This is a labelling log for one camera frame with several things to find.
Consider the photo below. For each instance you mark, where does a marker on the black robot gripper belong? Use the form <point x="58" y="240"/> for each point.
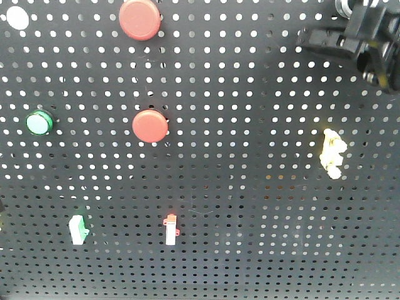
<point x="377" y="28"/>

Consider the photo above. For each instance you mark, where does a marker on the black rotary selector switch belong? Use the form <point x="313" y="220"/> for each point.
<point x="344" y="7"/>

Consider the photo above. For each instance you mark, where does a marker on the upper red mushroom button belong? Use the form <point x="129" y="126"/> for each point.
<point x="139" y="19"/>

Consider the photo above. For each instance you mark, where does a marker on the red mushroom button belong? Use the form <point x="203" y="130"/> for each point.
<point x="139" y="19"/>
<point x="150" y="126"/>

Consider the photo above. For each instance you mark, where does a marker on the lower red mushroom button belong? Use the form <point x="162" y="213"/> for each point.
<point x="150" y="126"/>

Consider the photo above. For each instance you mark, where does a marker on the green illuminated push button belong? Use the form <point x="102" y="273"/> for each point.
<point x="39" y="122"/>

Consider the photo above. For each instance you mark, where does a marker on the black perforated pegboard panel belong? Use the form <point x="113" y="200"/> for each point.
<point x="259" y="217"/>

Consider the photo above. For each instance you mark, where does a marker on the white round panel plug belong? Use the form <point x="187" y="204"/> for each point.
<point x="17" y="18"/>

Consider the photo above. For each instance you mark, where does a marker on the yellow toggle switch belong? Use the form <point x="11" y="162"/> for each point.
<point x="332" y="148"/>

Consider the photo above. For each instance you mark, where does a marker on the white red rocker switch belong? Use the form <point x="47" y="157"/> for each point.
<point x="172" y="232"/>

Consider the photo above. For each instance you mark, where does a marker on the white green rocker switch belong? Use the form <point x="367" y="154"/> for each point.
<point x="78" y="230"/>

